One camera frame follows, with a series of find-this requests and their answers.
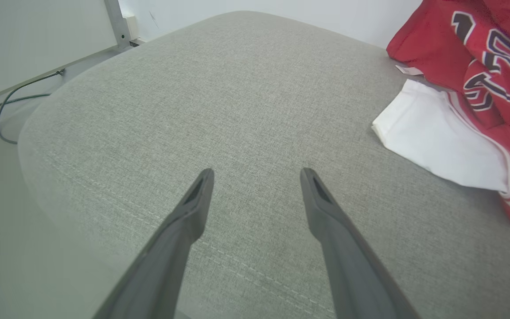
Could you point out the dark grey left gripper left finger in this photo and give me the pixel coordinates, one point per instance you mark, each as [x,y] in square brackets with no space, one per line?
[161,270]

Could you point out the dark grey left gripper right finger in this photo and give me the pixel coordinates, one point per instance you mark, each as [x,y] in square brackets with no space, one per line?
[356,274]

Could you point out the red Bulls jersey white sleeves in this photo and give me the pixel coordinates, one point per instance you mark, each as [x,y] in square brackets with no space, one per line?
[436,44]

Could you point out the grey fabric sofa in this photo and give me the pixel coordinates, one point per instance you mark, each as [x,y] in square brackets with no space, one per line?
[237,88]

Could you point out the white wall box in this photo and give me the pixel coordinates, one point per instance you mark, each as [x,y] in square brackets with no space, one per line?
[130,27]

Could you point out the grey metal frame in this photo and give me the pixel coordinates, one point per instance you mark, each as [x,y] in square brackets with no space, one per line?
[117,22]

